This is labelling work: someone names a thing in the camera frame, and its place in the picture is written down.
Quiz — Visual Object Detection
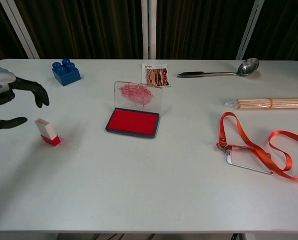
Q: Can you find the orange lanyard strap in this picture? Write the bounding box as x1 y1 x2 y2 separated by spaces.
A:
215 111 298 182

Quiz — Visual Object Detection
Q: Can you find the red ink pad clear lid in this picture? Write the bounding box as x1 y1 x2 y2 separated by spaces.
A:
104 80 164 139

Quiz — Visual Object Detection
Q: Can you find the red and white stamp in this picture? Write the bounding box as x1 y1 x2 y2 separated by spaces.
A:
34 118 62 147

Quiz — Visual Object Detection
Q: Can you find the bundle of wooden sticks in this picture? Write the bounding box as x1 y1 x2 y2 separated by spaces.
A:
224 97 298 110

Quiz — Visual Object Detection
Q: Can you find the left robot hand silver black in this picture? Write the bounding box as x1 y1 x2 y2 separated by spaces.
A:
0 62 50 130

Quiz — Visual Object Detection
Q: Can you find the white metal frame post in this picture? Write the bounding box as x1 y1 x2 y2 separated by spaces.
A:
141 0 157 60
235 0 265 61
0 0 45 60

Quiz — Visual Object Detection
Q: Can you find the blue toy building block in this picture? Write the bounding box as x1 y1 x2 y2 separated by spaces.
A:
51 58 82 87

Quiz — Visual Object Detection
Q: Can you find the clear badge holder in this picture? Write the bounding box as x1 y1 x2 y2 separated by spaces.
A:
225 145 274 176

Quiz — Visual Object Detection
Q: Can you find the steel ladle black handle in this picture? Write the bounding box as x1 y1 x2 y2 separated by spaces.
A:
176 57 260 79

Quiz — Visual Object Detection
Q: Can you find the dark pleated curtain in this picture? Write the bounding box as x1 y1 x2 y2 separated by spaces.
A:
0 0 298 65

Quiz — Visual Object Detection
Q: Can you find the small printed picture card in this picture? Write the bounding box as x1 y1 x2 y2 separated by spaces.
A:
140 63 171 88

